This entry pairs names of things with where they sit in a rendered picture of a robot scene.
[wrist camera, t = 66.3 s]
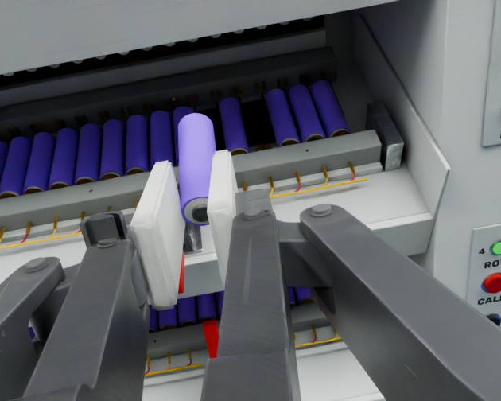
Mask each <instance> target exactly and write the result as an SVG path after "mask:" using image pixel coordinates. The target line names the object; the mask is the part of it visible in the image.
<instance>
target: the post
mask: <svg viewBox="0 0 501 401"><path fill-rule="evenodd" d="M361 14H362V15H363V18H364V20H365V21H366V23H367V25H368V26H369V28H370V30H371V32H372V33H373V35H374V36H375V39H376V41H377V42H378V43H379V46H380V47H381V49H382V51H383V52H384V54H385V56H386V58H387V59H388V61H389V62H390V65H391V66H392V68H393V69H394V71H395V73H396V75H397V77H398V78H399V80H400V81H401V83H402V86H403V87H404V88H405V90H406V92H407V94H408V96H409V97H410V99H411V101H412V102H413V104H414V106H415V107H416V109H417V111H418V113H419V115H420V116H421V118H422V120H423V122H424V123H425V125H426V126H427V128H428V130H429V132H430V134H431V135H432V137H433V139H434V141H435V142H436V144H437V146H438V147H439V149H440V151H441V152H442V154H443V156H444V158H445V160H446V161H447V163H448V164H449V167H450V168H451V170H450V174H449V178H448V180H447V184H446V186H445V191H444V194H443V197H442V200H441V204H440V208H439V210H438V213H437V218H436V220H435V223H434V226H433V230H432V234H431V236H430V239H429V244H428V247H427V250H426V252H425V253H421V254H416V255H408V256H407V257H408V258H410V259H411V260H412V261H414V262H415V263H416V264H417V265H418V266H420V267H421V268H423V269H424V270H425V271H427V272H428V273H429V274H431V275H432V276H433V277H434V278H436V279H437V280H438V281H440V282H441V283H443V284H444V285H445V286H447V287H448V288H449V289H450V290H451V291H453V292H454V293H455V294H457V295H458V296H460V297H461V298H462V299H464V300H465V301H466V297H467V288H468V273H469V264H470V256H471V248H472V233H473V229H474V228H482V227H487V226H491V225H495V224H501V144H496V145H492V146H484V147H482V146H481V144H482V136H483V127H484V112H485V103H486V95H487V80H488V72H489V64H490V55H491V39H492V31H493V23H494V15H495V0H401V1H396V2H388V3H383V4H379V5H374V6H367V7H362V8H358V9H353V10H351V41H352V58H353V64H355V61H356V48H357V36H358V23H359V15H361Z"/></svg>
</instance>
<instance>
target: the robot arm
mask: <svg viewBox="0 0 501 401"><path fill-rule="evenodd" d="M207 213H208V220H209V224H210V228H211V231H212V238H213V242H214V246H215V250H216V257H217V260H218V264H219V271H220V275H221V279H222V283H223V289H224V295H223V308H222V314H221V322H220V328H219V341H218V348H217V355H216V358H211V359H208V360H207V362H206V365H205V370H204V380H203V386H202V392H201V397H200V401H301V390H300V384H299V377H298V370H297V358H296V351H295V344H294V338H293V326H292V319H291V313H290V310H291V306H290V301H289V292H288V287H310V292H311V295H312V298H313V300H314V301H315V302H316V304H317V305H318V306H319V307H320V309H321V310H322V312H323V313H324V315H325V316H326V318H327V319H328V320H329V321H330V323H331V324H332V326H333V327H334V329H335V330H336V331H337V332H338V334H339V335H340V337H341V338H342V340H343V341H344V343H345V344H346V345H347V346H348V348H349V349H350V351H351V352H352V354H353V355H354V357H355V358H356V359H357V360H358V362H359V363H360V365H361V366H362V368H363V369H364V371H365V372H366V373H367V374H368V376H369V377H370V378H371V380H372V382H373V383H374V384H375V386H376V387H377V388H378V390H379V391H380V393H381V394H382V395H383V397H384V399H385V400H386V401H501V328H500V327H498V326H497V325H496V324H495V323H494V322H493V321H491V320H490V319H488V318H487V317H485V316H484V315H483V314H482V313H481V312H479V311H478V310H477V309H475V308H474V307H473V306H471V305H470V304H468V303H467V302H466V301H465V300H464V299H462V298H461V297H460V296H458V295H457V294H455V293H454V292H453V291H451V290H450V289H449V288H448V287H447V286H445V285H444V284H443V283H441V282H440V281H438V280H437V279H436V278H434V277H433V276H432V275H431V274H429V273H428V272H427V271H425V270H424V269H423V268H421V267H420V266H418V265H417V264H416V263H415V262H414V261H412V260H411V259H410V258H408V257H407V256H406V255H404V254H403V253H401V252H400V251H399V250H398V249H397V248H395V247H394V246H393V245H391V244H390V243H388V242H387V241H386V240H385V239H384V238H382V237H381V236H380V235H378V234H377V233H376V232H374V231H373V230H371V229H370V228H369V227H368V226H367V225H365V224H364V223H363V222H361V221H360V220H358V219H357V218H356V217H354V216H353V215H352V214H351V213H350V212H348V211H347V210H346V209H344V208H342V207H340V206H339V205H334V204H318V205H315V206H312V207H310V208H307V209H305V210H303V211H302V212H301V213H300V215H299V217H300V222H285V221H281V220H278V219H276V215H275V212H274V210H273V208H272V204H271V202H270V196H269V193H268V191H266V190H265V189H252V190H248V191H243V192H238V187H237V183H236V179H235V171H234V166H233V162H232V158H231V151H230V152H228V151H227V150H220V151H216V152H215V154H213V157H212V171H211V180H210V187H209V195H208V210H207ZM79 225H80V229H81V232H82V235H83V239H84V242H85V244H86V248H87V250H86V251H85V253H84V256H83V258H82V261H81V263H77V264H75V265H72V266H70V267H65V268H63V267H62V265H61V262H60V258H57V257H55V256H51V257H44V258H42V257H39V258H36V259H32V260H30V261H28V262H27V263H26V264H24V265H22V266H21V267H19V268H18V269H17V270H15V271H14V272H13V273H12V274H11V275H10V276H9V277H7V278H6V279H5V280H4V281H3V282H2V283H0V401H142V395H143V386H144V378H145V370H146V354H147V345H148V336H149V328H150V308H149V304H148V302H147V295H148V294H149V297H150V302H151V306H152V308H153V309H156V311H160V310H168V309H172V308H174V305H176V304H177V295H178V287H179V280H180V272H181V259H182V251H183V243H184V230H185V220H184V218H183V216H182V213H181V200H180V196H179V193H178V189H177V183H176V179H175V176H174V172H173V166H172V162H169V161H163V162H156V163H155V165H154V166H153V169H152V171H151V174H150V177H149V179H148V181H147V183H146V187H145V189H144V191H143V194H142V197H141V199H140V201H139V203H138V206H137V209H136V211H135V212H134V213H130V214H125V215H123V214H122V212H120V211H107V212H101V213H97V214H95V215H92V216H89V217H87V218H86V219H84V220H82V221H81V222H80V223H79ZM29 321H30V323H31V326H32V327H33V331H34V333H35V337H34V338H33V339H32V338H31V336H30V334H29Z"/></svg>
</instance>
